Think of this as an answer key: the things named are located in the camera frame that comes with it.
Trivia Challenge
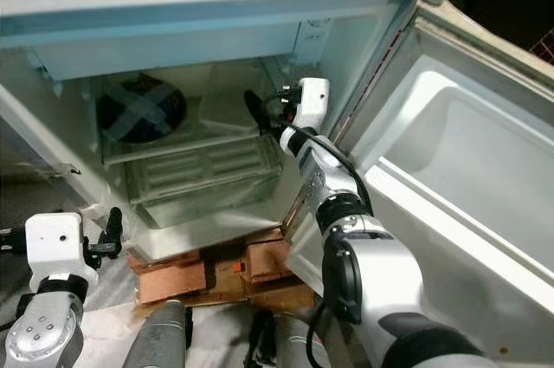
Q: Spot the grey robot leg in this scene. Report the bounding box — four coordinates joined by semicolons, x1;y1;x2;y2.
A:
268;311;332;368
121;299;192;368

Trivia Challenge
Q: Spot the white freezer compartment flap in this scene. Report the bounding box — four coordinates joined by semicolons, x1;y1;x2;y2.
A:
28;22;308;83

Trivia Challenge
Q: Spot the narrow red-brown brick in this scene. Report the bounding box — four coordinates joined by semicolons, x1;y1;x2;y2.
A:
241;227;293;287

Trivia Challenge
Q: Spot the black round pan with tape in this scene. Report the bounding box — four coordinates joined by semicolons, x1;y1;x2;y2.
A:
95;73;188;145

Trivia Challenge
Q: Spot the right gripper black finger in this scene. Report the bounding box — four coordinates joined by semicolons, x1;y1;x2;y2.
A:
242;89;278;137

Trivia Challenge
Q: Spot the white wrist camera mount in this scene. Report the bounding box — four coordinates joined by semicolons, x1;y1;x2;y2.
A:
298;77;332;132
24;211;88;279

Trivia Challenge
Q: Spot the grey right robot leg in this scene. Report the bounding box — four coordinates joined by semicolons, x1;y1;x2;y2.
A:
268;311;332;368

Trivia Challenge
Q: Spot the grey left robot leg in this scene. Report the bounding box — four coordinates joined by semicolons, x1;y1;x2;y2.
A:
121;299;192;368

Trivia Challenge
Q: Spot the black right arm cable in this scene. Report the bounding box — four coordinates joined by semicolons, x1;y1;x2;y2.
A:
290;124;375;216

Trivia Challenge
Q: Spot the wide red-brown brick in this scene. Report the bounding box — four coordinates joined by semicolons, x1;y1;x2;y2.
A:
126;247;210;305

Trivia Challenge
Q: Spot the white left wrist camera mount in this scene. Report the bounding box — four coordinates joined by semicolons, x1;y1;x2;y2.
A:
24;211;88;279

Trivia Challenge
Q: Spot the glass fridge shelf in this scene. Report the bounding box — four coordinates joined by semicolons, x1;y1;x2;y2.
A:
100;94;269;168

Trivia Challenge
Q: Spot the clear crisper drawer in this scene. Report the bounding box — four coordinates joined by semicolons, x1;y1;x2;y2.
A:
121;136;278;230

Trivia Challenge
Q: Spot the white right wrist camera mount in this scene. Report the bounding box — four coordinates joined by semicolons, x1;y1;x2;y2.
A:
298;77;332;132

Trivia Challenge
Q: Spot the white fridge door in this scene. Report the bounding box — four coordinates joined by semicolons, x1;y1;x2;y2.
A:
284;0;554;362

